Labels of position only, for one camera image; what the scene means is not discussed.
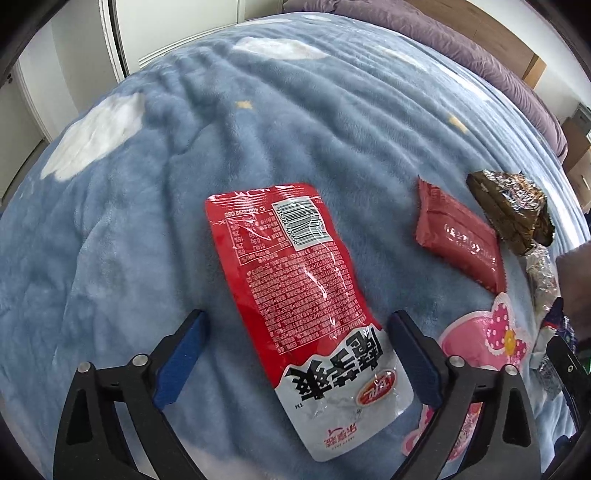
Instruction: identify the purple duvet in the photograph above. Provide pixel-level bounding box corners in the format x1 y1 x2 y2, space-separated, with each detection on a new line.
281 0 568 160

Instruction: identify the pink flower snack packet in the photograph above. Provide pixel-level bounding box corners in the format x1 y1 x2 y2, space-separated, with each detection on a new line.
401 292 529 464

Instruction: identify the person's right forearm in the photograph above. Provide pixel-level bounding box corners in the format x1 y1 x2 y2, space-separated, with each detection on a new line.
555 241 591 343

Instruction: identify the wooden headboard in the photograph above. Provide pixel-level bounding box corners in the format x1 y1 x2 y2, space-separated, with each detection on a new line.
406 0 548 90

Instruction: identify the blue cloud print blanket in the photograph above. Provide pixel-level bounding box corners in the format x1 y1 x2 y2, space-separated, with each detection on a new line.
0 11 591 480

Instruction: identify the white wardrobe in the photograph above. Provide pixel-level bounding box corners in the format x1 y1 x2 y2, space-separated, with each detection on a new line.
14 0 287 144

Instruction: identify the brown foil snack packet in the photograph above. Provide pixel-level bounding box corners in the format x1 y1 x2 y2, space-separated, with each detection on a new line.
465 169 556 257

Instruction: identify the dark red snack packet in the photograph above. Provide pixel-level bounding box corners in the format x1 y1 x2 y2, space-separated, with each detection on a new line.
414 175 508 296

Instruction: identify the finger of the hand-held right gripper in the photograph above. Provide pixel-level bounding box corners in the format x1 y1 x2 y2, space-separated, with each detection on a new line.
545 333 591 435

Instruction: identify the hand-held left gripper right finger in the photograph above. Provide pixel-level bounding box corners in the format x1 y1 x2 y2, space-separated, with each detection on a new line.
387 310 542 480

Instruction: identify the large red and white snack packet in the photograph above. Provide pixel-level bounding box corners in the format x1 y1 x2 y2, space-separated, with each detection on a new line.
204 182 415 463

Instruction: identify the blue and white snack packet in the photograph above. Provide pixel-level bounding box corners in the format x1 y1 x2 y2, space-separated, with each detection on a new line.
536 298 578 356

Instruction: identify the wooden nightstand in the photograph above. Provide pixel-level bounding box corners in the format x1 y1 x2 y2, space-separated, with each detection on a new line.
560 104 591 209

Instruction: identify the clear crinkled snack wrapper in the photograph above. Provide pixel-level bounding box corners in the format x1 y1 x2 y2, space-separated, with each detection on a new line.
524 244 561 319

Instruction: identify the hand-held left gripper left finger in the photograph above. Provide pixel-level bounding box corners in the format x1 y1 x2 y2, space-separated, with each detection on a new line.
53 310 208 480

